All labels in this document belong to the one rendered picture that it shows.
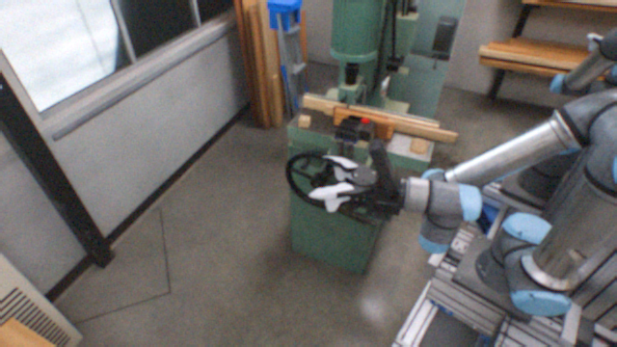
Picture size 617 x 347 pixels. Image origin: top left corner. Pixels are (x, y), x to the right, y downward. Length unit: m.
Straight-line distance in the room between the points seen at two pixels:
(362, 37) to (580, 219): 0.87
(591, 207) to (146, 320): 1.90
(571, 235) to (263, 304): 1.50
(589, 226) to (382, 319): 1.32
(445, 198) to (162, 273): 1.77
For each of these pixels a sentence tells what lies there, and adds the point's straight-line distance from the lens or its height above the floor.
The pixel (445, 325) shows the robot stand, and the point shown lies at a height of 0.21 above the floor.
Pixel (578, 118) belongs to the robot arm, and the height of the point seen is 1.39.
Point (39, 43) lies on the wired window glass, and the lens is 1.99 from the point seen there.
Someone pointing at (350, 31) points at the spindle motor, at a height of 1.31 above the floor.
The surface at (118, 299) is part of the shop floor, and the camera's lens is 2.24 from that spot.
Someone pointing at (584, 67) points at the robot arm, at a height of 1.25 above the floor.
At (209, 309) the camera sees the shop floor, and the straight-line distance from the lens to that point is 2.04.
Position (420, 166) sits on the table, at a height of 0.87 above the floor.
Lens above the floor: 1.76
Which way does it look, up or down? 42 degrees down
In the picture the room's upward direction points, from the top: straight up
